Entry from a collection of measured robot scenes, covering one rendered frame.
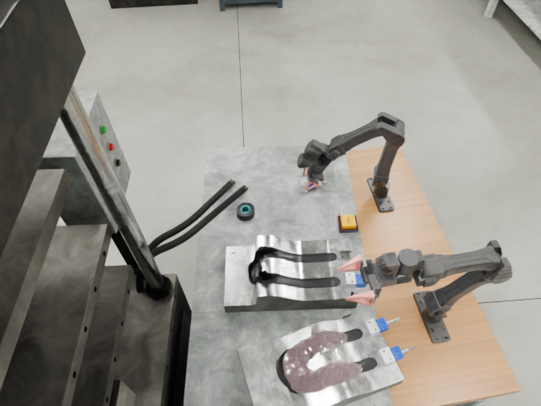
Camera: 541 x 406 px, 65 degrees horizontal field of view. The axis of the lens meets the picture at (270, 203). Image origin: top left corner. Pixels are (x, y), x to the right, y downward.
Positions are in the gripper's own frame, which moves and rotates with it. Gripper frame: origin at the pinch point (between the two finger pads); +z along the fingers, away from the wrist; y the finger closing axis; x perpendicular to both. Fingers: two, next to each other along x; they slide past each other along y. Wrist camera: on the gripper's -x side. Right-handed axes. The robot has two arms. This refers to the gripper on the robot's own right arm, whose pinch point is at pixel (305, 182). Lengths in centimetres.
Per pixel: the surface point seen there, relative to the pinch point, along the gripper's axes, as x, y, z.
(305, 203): 1.0, 8.7, 4.6
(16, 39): -108, 59, -68
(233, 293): -32, 52, 16
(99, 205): -86, 35, 2
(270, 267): -23, 47, 3
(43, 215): -100, 61, -24
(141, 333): -60, 61, 41
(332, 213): 10.9, 15.7, -0.8
